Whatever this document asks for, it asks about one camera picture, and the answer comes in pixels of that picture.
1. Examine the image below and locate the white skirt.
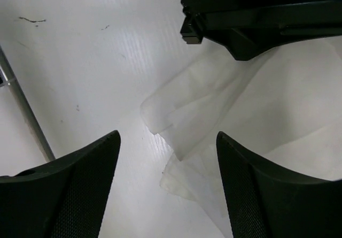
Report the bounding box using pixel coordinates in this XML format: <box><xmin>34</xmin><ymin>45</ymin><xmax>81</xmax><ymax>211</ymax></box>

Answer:
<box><xmin>141</xmin><ymin>37</ymin><xmax>341</xmax><ymax>237</ymax></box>

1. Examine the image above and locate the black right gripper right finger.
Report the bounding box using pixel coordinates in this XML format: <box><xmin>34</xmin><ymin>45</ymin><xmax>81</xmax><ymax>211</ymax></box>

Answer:
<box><xmin>216</xmin><ymin>132</ymin><xmax>341</xmax><ymax>237</ymax></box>

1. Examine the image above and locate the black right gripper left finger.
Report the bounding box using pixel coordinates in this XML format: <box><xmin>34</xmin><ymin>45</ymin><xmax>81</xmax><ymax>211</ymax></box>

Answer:
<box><xmin>1</xmin><ymin>131</ymin><xmax>120</xmax><ymax>237</ymax></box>

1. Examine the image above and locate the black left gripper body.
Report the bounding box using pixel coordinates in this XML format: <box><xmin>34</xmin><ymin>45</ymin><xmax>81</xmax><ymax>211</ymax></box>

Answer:
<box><xmin>180</xmin><ymin>0</ymin><xmax>341</xmax><ymax>61</ymax></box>

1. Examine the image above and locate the aluminium table edge rail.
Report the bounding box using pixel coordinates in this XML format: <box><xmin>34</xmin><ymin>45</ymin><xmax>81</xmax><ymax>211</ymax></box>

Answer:
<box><xmin>1</xmin><ymin>48</ymin><xmax>56</xmax><ymax>162</ymax></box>

